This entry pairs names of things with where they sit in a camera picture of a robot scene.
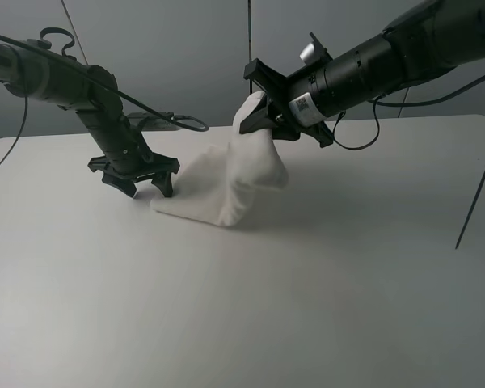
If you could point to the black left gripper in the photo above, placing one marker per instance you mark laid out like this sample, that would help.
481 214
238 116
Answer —
121 172

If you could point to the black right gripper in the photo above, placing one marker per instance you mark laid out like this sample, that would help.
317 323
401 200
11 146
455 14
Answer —
274 113

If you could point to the white towel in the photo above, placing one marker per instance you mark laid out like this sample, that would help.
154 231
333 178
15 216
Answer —
220 185

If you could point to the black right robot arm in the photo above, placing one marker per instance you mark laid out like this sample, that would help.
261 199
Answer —
425 43

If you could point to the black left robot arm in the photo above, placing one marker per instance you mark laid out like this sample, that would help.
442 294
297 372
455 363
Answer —
29 69

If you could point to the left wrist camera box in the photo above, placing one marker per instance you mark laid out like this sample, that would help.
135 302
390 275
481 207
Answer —
143 121

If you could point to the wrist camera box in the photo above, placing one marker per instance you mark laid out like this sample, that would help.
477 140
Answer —
143 121
314 52

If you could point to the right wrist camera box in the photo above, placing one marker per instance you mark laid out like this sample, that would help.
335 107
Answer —
314 52

